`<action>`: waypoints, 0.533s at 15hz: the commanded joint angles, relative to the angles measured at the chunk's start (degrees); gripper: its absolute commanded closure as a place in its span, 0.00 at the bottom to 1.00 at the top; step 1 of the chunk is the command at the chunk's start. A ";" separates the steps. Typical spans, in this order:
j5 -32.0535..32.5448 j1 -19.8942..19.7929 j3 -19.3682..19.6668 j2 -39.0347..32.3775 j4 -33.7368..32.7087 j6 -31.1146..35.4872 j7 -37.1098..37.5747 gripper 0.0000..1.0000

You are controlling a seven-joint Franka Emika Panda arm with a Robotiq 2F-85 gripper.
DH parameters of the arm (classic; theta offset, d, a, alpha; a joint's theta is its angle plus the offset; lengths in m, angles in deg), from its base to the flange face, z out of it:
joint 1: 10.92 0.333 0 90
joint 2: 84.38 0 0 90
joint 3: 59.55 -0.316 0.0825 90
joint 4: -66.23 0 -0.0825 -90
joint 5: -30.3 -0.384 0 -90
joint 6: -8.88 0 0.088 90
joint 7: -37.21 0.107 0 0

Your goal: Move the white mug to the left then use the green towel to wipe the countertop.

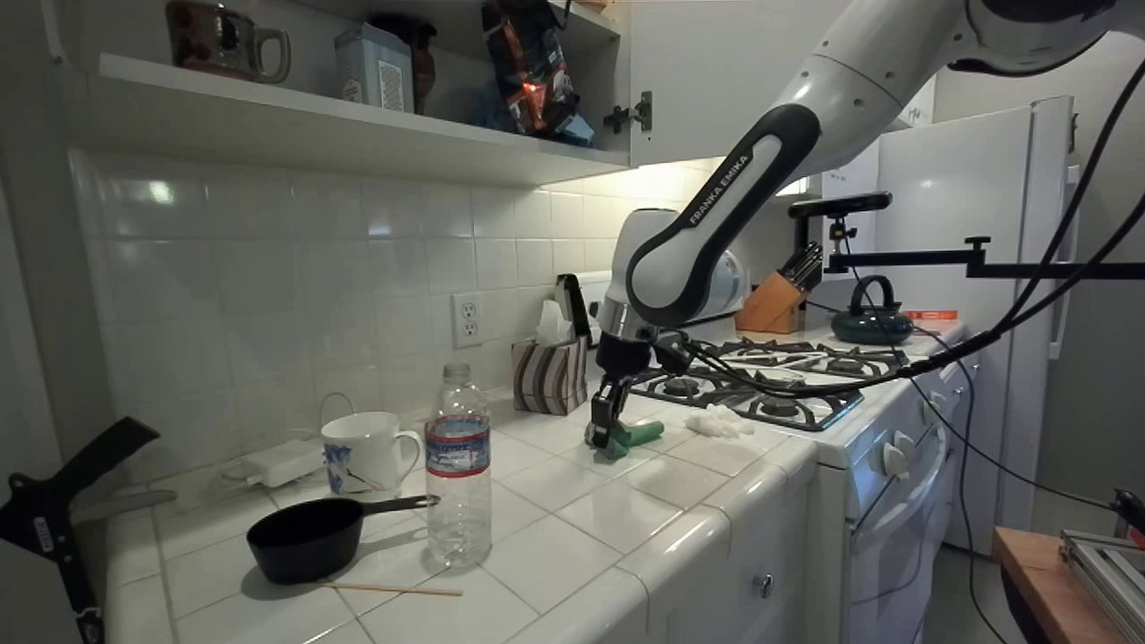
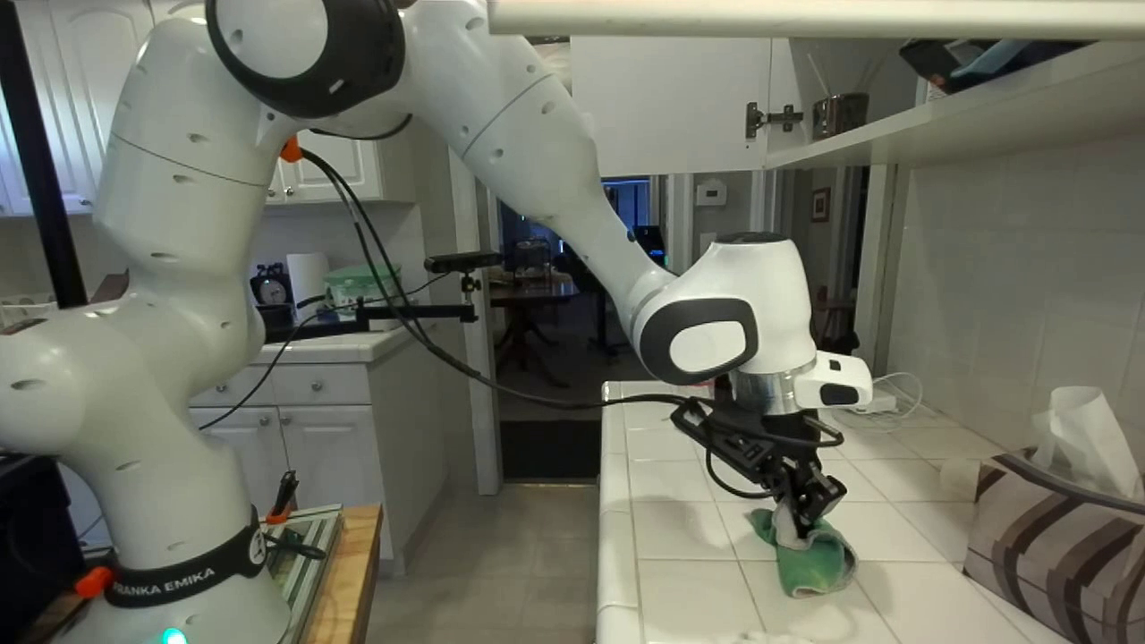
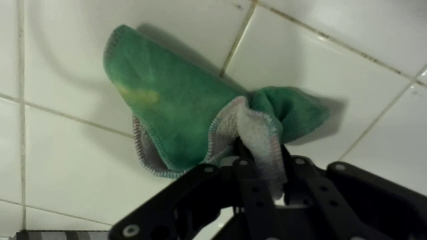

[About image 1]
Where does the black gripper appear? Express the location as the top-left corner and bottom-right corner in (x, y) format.
(583, 332), (658, 455)

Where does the green towel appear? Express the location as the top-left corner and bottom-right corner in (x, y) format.
(591, 417), (669, 467)

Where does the white mug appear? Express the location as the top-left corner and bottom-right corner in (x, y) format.
(317, 407), (429, 500)

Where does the brown ceramic mug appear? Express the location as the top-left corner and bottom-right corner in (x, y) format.
(163, 0), (295, 85)

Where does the striped tissue box cover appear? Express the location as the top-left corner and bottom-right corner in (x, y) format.
(511, 332), (593, 420)

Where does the white tissue in box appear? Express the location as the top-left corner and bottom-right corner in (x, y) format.
(531, 270), (598, 350)

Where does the clear plastic water bottle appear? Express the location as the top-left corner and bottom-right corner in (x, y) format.
(423, 359), (497, 575)

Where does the wooden knife block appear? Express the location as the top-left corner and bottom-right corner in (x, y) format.
(732, 241), (826, 339)

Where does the white counter base cabinet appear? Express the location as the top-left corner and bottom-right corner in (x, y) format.
(635, 469), (831, 644)

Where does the black kettle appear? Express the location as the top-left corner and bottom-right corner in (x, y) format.
(826, 274), (919, 350)

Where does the white gas stove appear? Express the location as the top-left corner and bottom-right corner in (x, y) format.
(568, 266), (986, 644)

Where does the metal cabinet hinge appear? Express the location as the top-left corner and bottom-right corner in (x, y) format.
(599, 90), (658, 140)

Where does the small black pan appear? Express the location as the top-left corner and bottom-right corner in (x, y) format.
(243, 491), (442, 586)

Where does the orange item on stove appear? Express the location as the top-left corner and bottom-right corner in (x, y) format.
(904, 307), (964, 339)

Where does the dark snack bag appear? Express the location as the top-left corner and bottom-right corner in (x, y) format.
(480, 0), (599, 150)

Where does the dark vase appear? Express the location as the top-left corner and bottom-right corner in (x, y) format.
(363, 8), (442, 117)

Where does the white refrigerator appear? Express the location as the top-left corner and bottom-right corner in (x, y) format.
(820, 96), (1079, 559)

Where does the pale blue storage container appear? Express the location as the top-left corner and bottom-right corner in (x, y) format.
(332, 21), (418, 116)

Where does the wooden table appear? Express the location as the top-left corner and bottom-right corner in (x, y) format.
(992, 526), (1145, 644)

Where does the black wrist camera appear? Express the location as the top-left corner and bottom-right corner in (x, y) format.
(651, 328), (698, 375)

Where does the white wall outlet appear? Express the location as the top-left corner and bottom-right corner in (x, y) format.
(448, 290), (491, 355)

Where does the black camera cable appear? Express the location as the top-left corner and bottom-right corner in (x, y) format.
(665, 59), (1145, 404)

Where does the white wall cabinet door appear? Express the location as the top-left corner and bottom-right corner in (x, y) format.
(620, 0), (855, 167)

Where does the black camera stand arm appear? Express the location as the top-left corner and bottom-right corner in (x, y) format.
(782, 189), (1145, 290)

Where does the white wall shelf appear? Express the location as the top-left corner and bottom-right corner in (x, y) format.
(93, 49), (628, 189)

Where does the thin black cable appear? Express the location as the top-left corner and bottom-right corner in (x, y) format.
(914, 355), (1129, 517)

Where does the metal frame on table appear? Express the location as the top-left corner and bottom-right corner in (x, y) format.
(1054, 526), (1145, 627)

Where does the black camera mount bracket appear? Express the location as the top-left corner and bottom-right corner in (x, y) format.
(0, 417), (163, 644)

